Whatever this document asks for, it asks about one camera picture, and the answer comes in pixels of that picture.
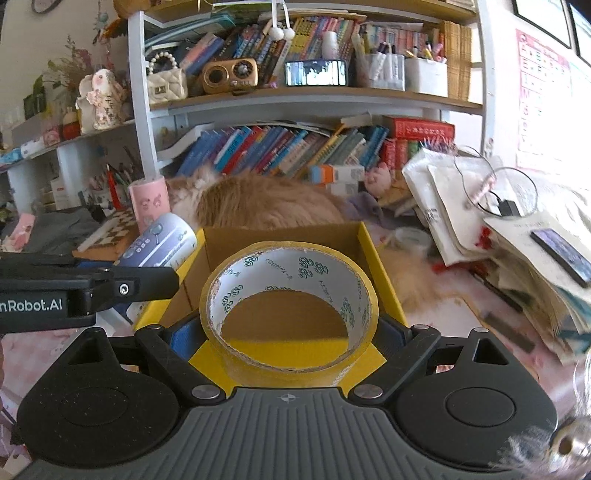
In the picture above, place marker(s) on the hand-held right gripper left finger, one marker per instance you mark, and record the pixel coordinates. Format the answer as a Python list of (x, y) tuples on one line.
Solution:
[(183, 336)]

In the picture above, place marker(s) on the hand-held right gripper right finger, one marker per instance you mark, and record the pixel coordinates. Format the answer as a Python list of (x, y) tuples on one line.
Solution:
[(390, 334)]

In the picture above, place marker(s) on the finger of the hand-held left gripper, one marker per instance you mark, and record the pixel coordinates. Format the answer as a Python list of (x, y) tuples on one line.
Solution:
[(46, 261), (152, 282)]

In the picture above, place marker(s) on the yellow packing tape roll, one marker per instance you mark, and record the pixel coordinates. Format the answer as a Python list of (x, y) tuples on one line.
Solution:
[(286, 265)]

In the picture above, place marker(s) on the cardboard box with yellow rim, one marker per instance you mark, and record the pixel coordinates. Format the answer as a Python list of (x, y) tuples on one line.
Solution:
[(277, 234)]

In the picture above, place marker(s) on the blue white wipes canister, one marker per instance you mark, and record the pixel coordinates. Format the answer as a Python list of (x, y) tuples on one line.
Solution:
[(157, 240)]

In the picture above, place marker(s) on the wooden framed chessboard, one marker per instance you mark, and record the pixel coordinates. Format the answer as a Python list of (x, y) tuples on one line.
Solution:
[(113, 230)]

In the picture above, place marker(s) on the pink cartoon print cylinder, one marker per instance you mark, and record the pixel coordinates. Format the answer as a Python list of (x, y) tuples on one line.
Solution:
[(147, 203)]

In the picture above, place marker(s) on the white side shelf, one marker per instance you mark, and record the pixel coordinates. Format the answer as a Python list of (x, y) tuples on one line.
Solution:
[(27, 177)]

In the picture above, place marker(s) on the clear tape roll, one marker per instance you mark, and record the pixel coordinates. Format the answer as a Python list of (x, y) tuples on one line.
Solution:
[(413, 237)]

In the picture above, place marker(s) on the cup of pencils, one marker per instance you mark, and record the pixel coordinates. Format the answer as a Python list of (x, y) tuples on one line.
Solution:
[(113, 184)]

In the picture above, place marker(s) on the black pen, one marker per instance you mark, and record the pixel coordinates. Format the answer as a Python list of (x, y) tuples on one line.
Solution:
[(496, 290)]

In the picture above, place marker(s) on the dark grey strip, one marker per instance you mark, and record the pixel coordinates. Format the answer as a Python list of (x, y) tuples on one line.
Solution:
[(508, 332)]

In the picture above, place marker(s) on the purple grey cloth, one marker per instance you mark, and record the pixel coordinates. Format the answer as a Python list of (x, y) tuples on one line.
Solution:
[(364, 205)]

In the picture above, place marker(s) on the red tassel charm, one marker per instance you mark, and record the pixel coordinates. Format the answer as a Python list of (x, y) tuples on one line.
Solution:
[(487, 242)]

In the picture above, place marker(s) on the fluffy orange cat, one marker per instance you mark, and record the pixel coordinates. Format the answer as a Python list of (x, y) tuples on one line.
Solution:
[(258, 198)]

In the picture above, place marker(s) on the white cloth tote bags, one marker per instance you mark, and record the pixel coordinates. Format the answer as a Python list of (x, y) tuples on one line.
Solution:
[(438, 207)]

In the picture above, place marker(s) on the open white book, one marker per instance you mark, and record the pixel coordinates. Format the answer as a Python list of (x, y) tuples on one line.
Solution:
[(184, 143)]

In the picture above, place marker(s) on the stack of loose papers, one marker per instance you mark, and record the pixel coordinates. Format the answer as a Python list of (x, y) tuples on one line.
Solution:
[(531, 277)]

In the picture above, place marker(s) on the pink pig plush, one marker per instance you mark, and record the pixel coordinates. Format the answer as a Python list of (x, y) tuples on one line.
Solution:
[(378, 180)]

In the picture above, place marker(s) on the pink dress doll figurine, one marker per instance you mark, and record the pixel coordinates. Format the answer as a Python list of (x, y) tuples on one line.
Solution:
[(101, 101)]

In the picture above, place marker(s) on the orange white carton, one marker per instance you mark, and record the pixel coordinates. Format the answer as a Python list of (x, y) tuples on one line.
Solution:
[(337, 174)]

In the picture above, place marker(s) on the row of blue spined books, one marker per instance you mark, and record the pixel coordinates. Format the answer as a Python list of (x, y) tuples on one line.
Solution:
[(277, 150)]

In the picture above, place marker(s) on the black smartphone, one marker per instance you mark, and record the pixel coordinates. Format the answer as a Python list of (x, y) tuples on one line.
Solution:
[(561, 254)]

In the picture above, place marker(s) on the fuzzy grey tuft with bead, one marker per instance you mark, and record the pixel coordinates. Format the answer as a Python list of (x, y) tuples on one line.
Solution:
[(554, 443)]

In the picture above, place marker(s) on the dried flower bouquet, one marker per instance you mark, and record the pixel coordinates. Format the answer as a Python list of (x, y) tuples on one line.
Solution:
[(69, 64)]

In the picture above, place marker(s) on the cream quilted pearl handbag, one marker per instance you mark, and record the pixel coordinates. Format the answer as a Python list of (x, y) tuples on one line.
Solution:
[(167, 83)]

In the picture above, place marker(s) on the thick red dictionary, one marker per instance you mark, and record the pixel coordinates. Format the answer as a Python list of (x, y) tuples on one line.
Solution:
[(420, 128)]

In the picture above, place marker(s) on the golden retro radio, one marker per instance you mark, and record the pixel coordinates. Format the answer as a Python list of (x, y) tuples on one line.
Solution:
[(230, 76)]

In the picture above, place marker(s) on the white box pen holder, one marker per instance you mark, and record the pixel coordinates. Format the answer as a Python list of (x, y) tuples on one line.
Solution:
[(425, 78)]

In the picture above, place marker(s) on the row of colourful comic books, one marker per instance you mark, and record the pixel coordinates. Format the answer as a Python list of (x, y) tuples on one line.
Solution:
[(258, 44)]

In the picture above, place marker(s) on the clear marker pen holder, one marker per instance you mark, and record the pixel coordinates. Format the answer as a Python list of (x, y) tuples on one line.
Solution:
[(381, 69)]

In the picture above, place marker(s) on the smartphone with lit screen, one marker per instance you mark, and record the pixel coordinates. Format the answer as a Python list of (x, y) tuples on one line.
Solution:
[(316, 73)]

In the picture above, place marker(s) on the white hanging pompom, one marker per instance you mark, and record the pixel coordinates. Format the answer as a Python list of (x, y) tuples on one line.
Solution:
[(289, 33), (276, 33)]

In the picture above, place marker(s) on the row of tan booklets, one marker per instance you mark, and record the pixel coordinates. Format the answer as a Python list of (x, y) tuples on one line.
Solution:
[(459, 60)]

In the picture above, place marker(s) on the white frame wooden bookshelf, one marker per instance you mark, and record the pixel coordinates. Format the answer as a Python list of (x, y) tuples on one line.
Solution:
[(139, 92)]

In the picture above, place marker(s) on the wall clock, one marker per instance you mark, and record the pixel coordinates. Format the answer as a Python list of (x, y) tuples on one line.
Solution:
[(46, 5)]

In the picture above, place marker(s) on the pink wall poster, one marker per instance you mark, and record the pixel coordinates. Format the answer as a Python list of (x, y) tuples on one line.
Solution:
[(540, 92)]

